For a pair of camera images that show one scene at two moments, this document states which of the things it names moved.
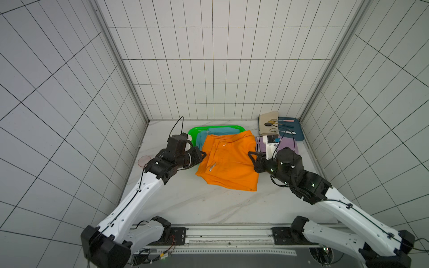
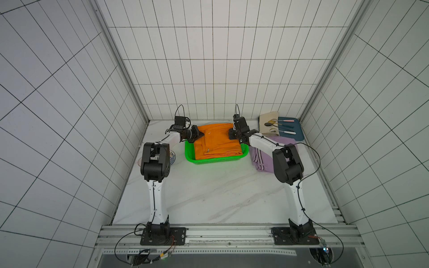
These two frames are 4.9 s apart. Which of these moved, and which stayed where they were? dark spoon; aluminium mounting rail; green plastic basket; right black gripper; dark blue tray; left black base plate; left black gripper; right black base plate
Moved: right black gripper; green plastic basket; left black gripper
Stayed: dark spoon; left black base plate; right black base plate; aluminium mounting rail; dark blue tray
